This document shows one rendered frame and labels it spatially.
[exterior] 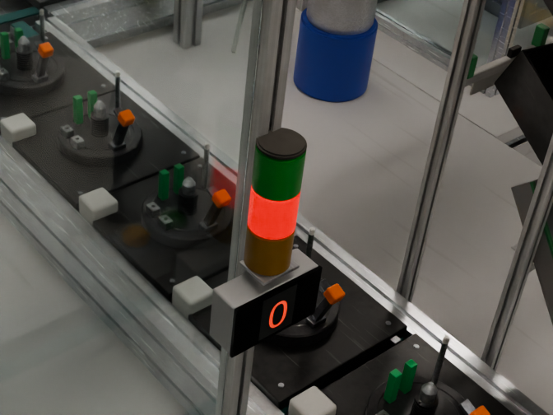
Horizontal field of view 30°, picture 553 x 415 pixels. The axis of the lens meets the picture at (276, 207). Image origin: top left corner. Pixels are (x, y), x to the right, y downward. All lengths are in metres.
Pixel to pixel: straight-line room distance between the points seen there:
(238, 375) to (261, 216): 0.27
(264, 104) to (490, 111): 1.25
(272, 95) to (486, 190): 1.01
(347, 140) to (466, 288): 0.44
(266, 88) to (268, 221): 0.14
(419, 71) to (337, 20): 0.31
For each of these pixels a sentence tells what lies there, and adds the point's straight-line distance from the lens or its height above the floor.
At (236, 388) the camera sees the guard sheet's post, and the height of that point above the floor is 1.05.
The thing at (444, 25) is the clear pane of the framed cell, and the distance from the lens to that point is 2.28.
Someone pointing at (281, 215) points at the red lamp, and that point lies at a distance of 1.03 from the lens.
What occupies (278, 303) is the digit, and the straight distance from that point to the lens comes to 1.11.
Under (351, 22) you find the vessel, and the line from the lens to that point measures 2.04.
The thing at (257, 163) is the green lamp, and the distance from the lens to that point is 1.00.
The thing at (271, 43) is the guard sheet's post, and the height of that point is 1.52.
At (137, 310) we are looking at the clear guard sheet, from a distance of 1.06.
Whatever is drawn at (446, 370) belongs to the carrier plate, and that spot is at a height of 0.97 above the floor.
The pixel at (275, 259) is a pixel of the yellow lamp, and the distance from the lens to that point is 1.07.
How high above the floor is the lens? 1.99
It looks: 38 degrees down
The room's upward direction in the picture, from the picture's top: 7 degrees clockwise
